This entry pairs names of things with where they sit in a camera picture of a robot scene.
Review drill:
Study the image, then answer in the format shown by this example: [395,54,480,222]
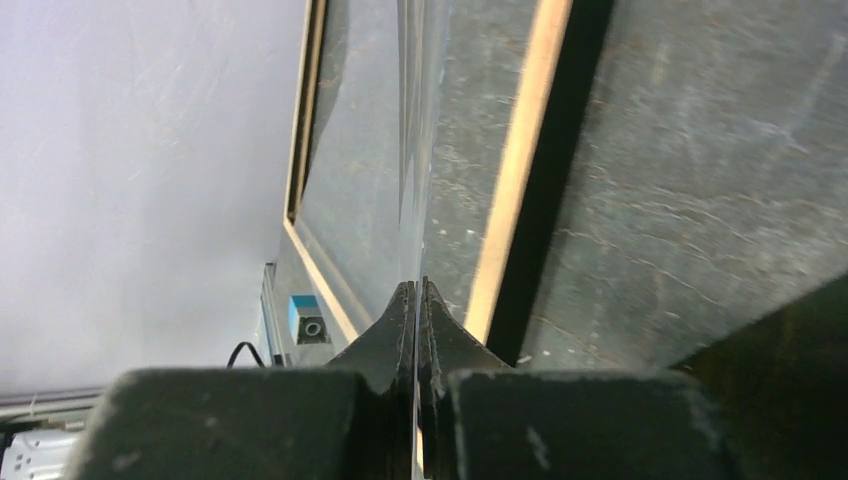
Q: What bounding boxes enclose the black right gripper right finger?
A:
[418,280,741,479]

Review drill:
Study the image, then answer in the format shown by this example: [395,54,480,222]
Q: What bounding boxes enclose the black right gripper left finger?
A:
[66,282,416,479]

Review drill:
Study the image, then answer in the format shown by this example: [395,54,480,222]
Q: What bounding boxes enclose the light wooden picture frame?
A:
[285,1,614,364]

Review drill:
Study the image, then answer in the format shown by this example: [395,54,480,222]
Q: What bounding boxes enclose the clear acrylic sheet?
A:
[294,1,453,335]

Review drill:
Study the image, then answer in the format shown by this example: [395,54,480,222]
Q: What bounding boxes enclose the landscape photo print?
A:
[674,275,847,479]

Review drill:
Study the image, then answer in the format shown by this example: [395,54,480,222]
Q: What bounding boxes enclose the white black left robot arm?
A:
[1,430,80,480]

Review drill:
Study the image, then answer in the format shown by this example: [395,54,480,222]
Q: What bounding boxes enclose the blue grey small block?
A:
[288,295,330,345]

